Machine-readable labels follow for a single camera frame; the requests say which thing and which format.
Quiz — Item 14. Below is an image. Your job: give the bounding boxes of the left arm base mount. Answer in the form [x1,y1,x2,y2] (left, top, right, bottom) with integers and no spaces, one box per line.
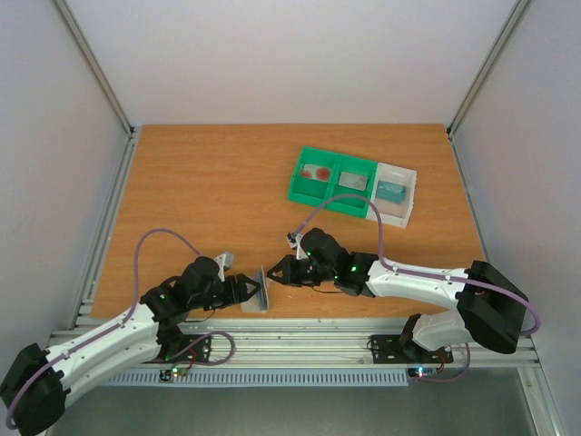
[155,334,212,364]

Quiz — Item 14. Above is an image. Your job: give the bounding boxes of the right circuit board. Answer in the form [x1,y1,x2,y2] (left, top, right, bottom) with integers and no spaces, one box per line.
[408,365,444,379]

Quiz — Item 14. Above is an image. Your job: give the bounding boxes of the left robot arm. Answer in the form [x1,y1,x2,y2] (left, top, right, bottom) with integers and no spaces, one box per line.
[1,256,262,435]

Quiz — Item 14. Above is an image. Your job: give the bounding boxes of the left circuit board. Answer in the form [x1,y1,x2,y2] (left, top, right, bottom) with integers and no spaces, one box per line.
[158,368,188,382]

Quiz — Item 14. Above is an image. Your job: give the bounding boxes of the green bin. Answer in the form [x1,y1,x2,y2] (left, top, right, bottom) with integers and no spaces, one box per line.
[326,154,378,218]
[288,146,340,206]

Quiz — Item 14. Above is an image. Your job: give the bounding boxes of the green bin middle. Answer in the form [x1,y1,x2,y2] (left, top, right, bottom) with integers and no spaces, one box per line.
[326,154,378,218]

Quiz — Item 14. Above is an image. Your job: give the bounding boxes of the aluminium front rail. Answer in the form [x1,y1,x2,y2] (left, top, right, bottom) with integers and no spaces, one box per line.
[47,317,540,369]

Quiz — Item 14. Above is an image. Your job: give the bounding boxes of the red patterned card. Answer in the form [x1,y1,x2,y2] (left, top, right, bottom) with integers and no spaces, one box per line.
[299,163,332,183]

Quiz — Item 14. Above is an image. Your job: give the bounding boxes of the aluminium frame post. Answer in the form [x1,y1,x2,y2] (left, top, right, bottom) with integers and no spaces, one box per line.
[445,0,533,139]
[50,0,136,140]

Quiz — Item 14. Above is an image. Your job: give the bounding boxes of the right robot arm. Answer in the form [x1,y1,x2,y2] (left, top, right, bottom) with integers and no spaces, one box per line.
[267,228,527,361]

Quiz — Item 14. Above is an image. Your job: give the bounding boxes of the grey card in bin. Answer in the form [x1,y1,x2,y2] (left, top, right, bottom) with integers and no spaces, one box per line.
[338,172,369,191]

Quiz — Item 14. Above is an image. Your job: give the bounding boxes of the right aluminium frame post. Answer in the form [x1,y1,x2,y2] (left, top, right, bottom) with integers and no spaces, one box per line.
[445,0,533,139]

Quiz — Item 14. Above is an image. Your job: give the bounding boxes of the white card holder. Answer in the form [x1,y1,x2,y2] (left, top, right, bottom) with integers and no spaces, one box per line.
[240,266,271,314]

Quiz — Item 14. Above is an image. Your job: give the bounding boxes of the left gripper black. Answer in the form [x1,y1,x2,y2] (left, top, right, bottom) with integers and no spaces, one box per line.
[191,274,261,310]

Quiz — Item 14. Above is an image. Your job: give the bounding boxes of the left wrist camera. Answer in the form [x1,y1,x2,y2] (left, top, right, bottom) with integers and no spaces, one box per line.
[213,252,234,282]

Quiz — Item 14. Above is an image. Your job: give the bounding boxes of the left aluminium frame post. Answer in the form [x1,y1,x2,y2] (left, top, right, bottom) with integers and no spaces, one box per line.
[50,0,136,140]

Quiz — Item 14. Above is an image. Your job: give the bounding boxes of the white bin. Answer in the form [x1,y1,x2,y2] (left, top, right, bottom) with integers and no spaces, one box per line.
[370,163,417,229]

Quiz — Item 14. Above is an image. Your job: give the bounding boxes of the green bin left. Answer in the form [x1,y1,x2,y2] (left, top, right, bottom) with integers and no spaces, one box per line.
[288,146,340,206]

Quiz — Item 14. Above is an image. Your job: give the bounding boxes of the teal card in bin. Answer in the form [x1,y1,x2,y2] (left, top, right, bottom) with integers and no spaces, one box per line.
[376,180,407,204]

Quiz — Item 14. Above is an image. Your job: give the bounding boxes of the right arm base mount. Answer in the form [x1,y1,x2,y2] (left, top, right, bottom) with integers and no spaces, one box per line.
[367,334,454,364]

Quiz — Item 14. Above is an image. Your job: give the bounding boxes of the grey slotted cable duct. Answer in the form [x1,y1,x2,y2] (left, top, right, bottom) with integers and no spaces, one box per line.
[103,368,409,389]

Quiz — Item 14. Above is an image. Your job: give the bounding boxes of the circuit board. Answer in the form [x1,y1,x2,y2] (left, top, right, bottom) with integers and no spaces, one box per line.
[158,368,188,382]
[408,365,444,379]

